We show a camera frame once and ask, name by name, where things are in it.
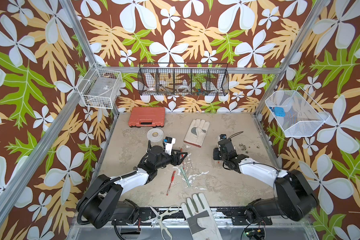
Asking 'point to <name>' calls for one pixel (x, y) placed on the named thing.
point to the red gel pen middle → (181, 150)
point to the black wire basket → (180, 79)
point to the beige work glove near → (200, 220)
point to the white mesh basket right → (303, 117)
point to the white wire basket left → (100, 88)
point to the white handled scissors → (165, 234)
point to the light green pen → (184, 174)
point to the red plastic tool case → (147, 116)
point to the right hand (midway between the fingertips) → (214, 149)
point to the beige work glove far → (197, 132)
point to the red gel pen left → (171, 182)
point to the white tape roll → (155, 135)
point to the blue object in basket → (279, 111)
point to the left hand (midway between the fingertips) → (183, 150)
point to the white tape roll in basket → (181, 86)
